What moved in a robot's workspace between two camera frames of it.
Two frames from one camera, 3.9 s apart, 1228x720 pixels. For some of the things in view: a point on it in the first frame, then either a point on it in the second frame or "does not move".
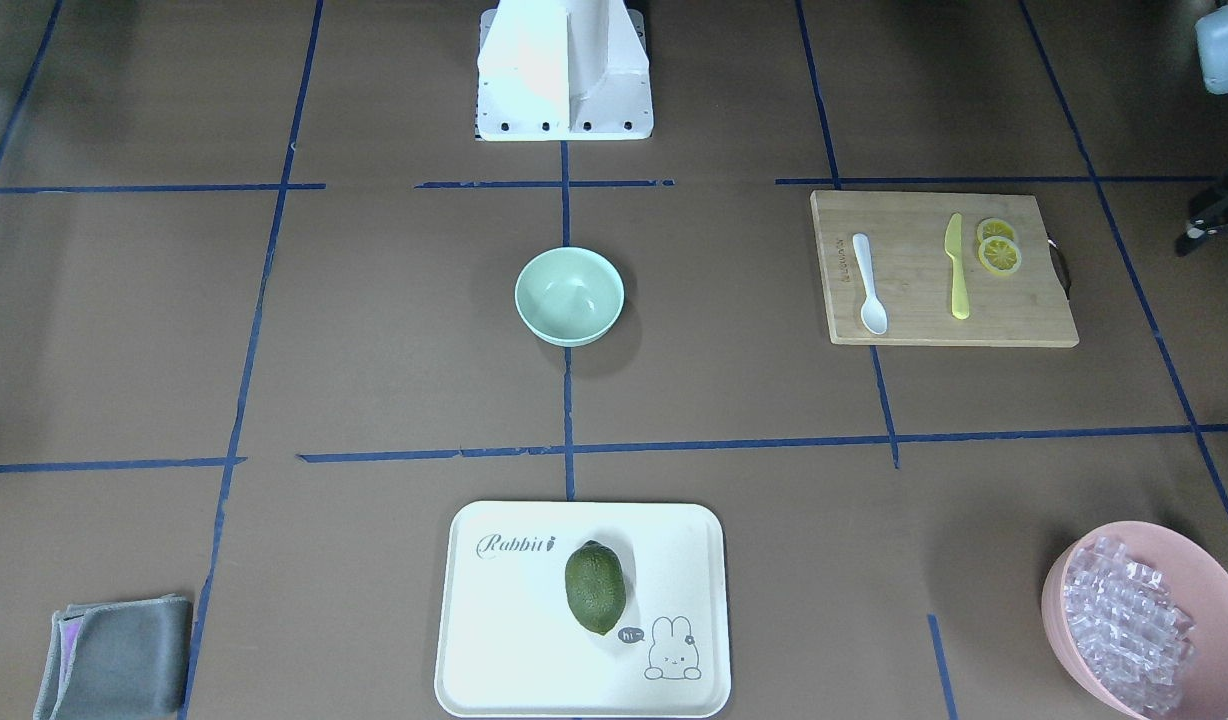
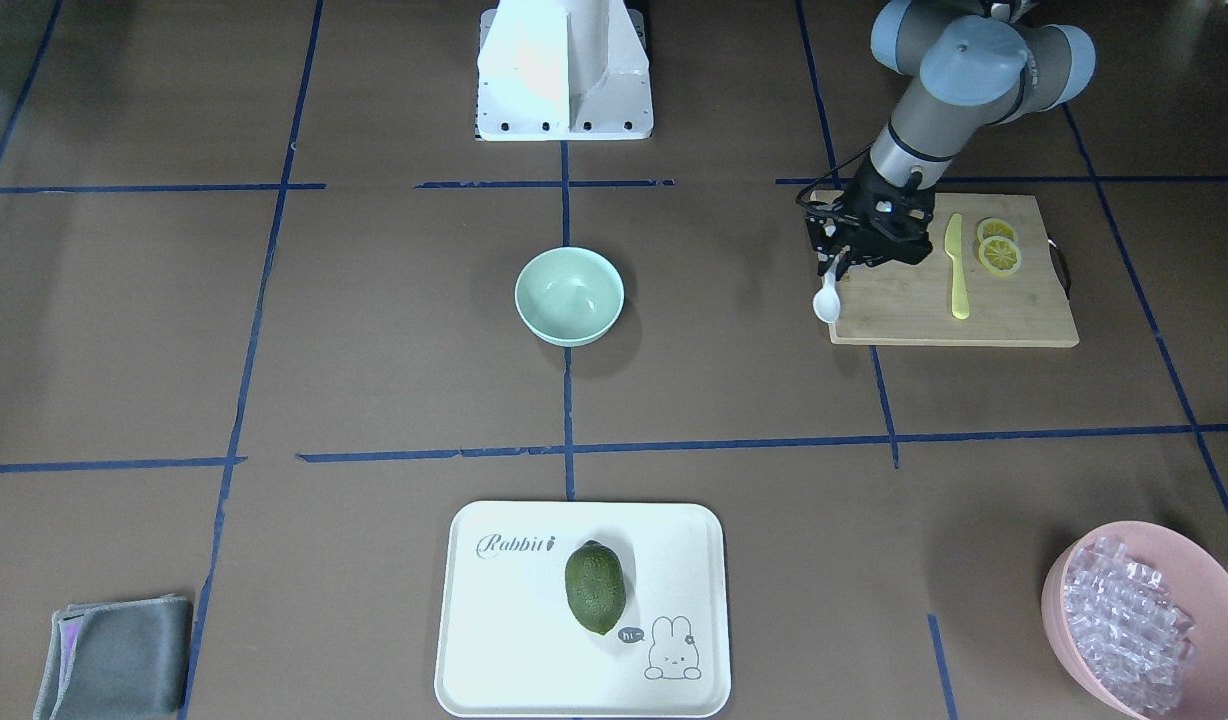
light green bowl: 568,296 does not move
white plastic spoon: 872,310 to 826,303
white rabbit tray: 584,609 does not move
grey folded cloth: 122,659 does not move
